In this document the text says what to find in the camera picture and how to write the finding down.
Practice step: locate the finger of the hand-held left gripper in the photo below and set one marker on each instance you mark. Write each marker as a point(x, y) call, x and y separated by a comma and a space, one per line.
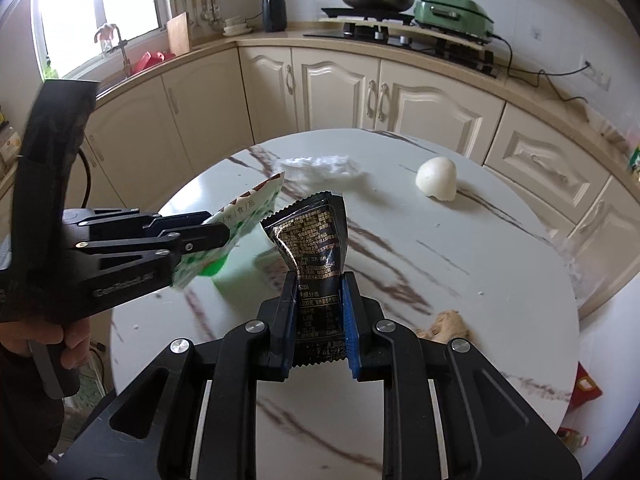
point(200, 240)
point(110, 217)

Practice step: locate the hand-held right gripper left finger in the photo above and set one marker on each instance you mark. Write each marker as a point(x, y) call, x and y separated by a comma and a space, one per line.
point(287, 312)

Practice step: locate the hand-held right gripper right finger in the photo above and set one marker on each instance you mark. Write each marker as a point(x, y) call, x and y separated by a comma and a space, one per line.
point(350, 322)

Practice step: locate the white green snack packet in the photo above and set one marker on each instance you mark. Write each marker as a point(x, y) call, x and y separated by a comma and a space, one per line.
point(250, 210)

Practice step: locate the black snack packet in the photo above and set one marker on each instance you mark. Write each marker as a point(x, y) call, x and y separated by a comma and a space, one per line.
point(315, 245)

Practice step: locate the person's left forearm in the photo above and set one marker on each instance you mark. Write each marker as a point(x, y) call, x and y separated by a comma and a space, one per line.
point(25, 410)

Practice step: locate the person's left hand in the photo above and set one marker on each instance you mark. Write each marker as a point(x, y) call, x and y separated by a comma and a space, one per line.
point(77, 345)

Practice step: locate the ginger root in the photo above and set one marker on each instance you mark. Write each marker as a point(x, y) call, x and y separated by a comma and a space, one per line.
point(447, 327)

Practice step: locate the green bottle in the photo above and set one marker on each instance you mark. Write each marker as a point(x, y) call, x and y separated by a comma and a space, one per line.
point(51, 71)

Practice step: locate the round marble table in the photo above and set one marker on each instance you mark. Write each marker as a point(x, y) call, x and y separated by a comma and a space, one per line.
point(450, 260)

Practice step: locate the steel faucet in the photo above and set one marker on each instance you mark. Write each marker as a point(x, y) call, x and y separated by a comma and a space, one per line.
point(120, 50)

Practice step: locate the crumpled clear plastic wrapper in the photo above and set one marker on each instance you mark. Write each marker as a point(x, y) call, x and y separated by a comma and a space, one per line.
point(320, 167)

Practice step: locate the red dish rack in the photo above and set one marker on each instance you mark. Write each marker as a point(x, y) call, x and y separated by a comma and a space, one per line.
point(152, 61)

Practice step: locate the white peeled onion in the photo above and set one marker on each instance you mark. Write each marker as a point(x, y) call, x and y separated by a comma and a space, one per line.
point(437, 177)

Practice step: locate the kitchen window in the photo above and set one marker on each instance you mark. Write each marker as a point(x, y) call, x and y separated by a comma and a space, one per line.
point(100, 5)

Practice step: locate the wooden cutting board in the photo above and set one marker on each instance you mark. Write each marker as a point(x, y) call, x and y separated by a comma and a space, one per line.
point(179, 34)

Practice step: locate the cream lower cabinets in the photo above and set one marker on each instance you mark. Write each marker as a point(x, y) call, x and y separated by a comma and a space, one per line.
point(330, 95)

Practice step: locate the stack of white bowls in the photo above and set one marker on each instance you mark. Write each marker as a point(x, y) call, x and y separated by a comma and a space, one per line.
point(236, 26)

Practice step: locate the black electric kettle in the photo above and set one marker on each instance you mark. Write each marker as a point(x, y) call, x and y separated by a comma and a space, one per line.
point(274, 14)

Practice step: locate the red packet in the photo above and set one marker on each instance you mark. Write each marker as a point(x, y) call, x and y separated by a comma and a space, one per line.
point(586, 385)
point(574, 437)

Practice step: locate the black gas stove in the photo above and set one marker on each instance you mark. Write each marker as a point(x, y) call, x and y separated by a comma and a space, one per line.
point(450, 52)

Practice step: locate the green electric cooker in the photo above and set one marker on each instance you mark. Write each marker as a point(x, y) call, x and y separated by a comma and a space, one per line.
point(455, 17)

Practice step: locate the white wall outlet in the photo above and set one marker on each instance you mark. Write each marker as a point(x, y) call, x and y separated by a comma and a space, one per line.
point(597, 75)

